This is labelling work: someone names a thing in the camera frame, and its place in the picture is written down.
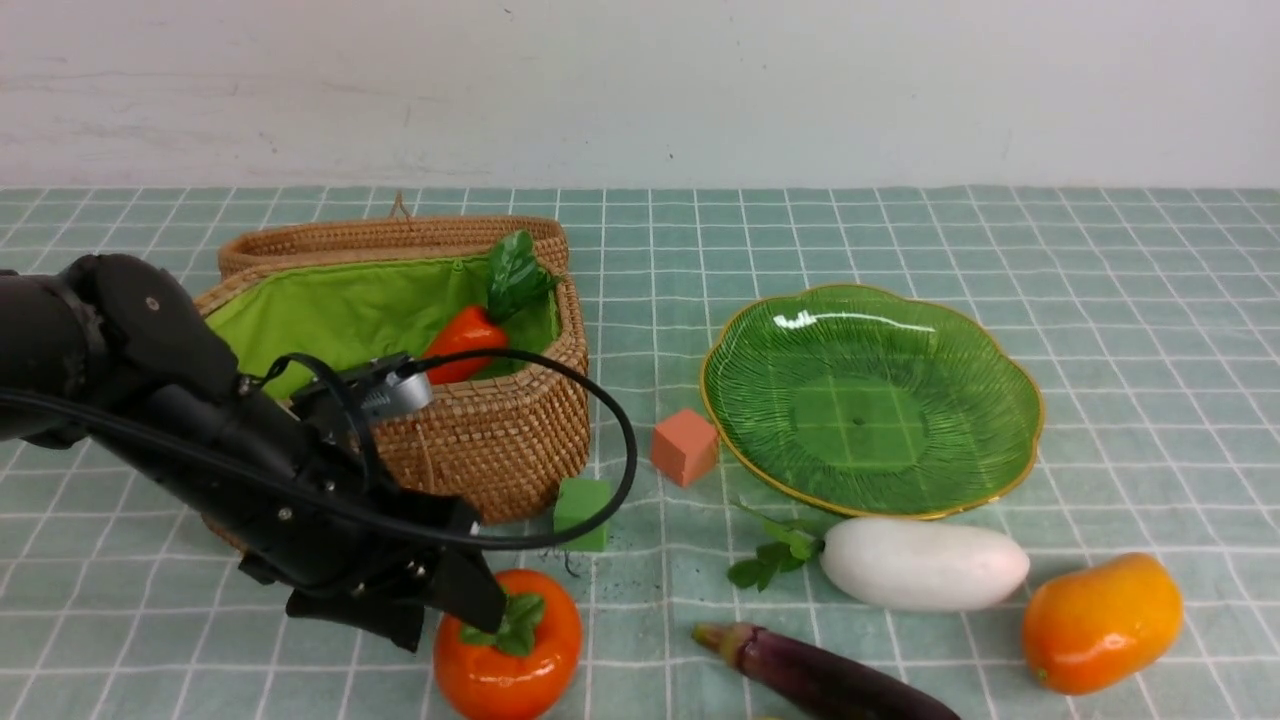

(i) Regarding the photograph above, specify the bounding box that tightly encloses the green glass leaf plate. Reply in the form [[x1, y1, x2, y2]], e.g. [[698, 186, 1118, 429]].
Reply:
[[699, 284, 1047, 520]]

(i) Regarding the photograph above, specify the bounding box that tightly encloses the woven wicker basket lid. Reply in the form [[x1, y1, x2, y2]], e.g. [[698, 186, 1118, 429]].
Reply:
[[218, 193, 570, 278]]

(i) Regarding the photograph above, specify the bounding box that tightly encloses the orange mango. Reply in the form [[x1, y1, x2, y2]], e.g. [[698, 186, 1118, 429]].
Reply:
[[1021, 552, 1184, 696]]

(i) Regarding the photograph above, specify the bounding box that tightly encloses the orange foam cube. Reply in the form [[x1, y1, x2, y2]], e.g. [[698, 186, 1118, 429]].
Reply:
[[650, 407, 721, 488]]

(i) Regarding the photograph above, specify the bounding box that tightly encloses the white radish with leaves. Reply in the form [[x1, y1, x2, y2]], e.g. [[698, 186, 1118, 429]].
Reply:
[[727, 509, 1030, 612]]

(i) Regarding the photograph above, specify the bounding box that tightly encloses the red-orange carrot with leaves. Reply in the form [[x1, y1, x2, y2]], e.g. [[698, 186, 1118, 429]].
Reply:
[[424, 229, 561, 357]]

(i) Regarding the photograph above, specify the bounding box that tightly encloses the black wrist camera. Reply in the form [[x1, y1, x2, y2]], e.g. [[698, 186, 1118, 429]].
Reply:
[[289, 354, 433, 439]]

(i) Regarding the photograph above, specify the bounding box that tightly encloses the green checkered tablecloth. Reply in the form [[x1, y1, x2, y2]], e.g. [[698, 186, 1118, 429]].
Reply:
[[3, 186, 1279, 719]]

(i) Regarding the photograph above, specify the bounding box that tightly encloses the woven wicker basket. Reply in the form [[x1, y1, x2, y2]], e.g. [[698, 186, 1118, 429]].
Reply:
[[197, 252, 591, 525]]

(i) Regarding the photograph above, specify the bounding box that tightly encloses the orange persimmon with leaf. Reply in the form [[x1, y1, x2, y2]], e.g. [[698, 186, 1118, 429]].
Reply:
[[433, 568, 584, 719]]

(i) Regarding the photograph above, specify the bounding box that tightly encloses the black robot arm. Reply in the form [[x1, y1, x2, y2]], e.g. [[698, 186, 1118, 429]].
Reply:
[[3, 254, 508, 652]]

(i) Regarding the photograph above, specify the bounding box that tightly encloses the purple eggplant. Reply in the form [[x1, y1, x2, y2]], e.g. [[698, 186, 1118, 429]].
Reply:
[[691, 623, 959, 719]]

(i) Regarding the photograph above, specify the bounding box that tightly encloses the green foam cube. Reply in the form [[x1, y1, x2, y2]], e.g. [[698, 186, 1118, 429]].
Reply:
[[552, 477, 613, 553]]

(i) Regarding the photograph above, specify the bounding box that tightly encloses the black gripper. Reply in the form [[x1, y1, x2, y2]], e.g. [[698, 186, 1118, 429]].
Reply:
[[215, 439, 507, 653]]

